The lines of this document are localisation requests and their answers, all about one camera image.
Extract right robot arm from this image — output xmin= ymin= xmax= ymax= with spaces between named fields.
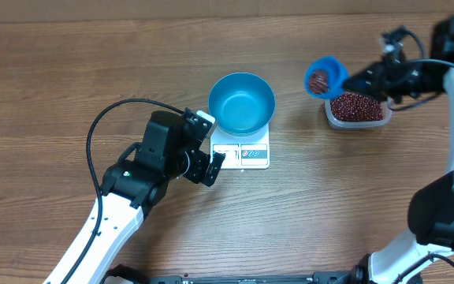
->
xmin=342 ymin=16 xmax=454 ymax=283

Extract blue plastic measuring scoop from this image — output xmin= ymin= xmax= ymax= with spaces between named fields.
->
xmin=303 ymin=56 xmax=348 ymax=99

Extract clear plastic food container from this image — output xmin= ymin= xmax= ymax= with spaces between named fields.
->
xmin=325 ymin=92 xmax=392 ymax=129

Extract red adzuki beans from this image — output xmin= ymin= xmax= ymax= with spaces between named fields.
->
xmin=307 ymin=69 xmax=385 ymax=122

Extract teal metal bowl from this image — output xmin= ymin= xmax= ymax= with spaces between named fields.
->
xmin=208 ymin=73 xmax=276 ymax=136

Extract white digital kitchen scale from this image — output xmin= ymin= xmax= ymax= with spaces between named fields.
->
xmin=210 ymin=116 xmax=270 ymax=170

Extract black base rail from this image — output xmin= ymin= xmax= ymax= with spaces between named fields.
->
xmin=101 ymin=264 xmax=359 ymax=284

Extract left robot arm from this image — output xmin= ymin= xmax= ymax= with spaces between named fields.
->
xmin=46 ymin=109 xmax=225 ymax=283

